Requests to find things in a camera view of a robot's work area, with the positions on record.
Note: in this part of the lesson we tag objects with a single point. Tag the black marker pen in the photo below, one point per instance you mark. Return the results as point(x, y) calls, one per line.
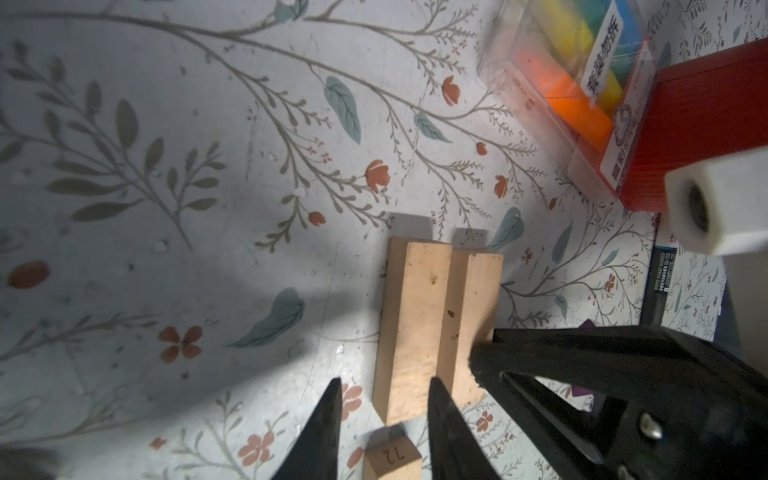
point(657, 285)

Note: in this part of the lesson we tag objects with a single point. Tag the wood block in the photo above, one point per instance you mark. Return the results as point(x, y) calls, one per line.
point(469, 317)
point(410, 327)
point(397, 459)

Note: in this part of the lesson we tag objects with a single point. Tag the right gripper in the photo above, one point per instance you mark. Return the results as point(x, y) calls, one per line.
point(629, 402)

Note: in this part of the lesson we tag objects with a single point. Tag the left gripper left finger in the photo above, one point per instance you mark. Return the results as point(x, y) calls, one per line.
point(315, 453)

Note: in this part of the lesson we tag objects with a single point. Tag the red pen cup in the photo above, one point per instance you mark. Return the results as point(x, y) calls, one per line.
point(704, 108)

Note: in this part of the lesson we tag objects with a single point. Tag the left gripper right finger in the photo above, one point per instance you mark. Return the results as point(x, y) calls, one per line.
point(454, 451)

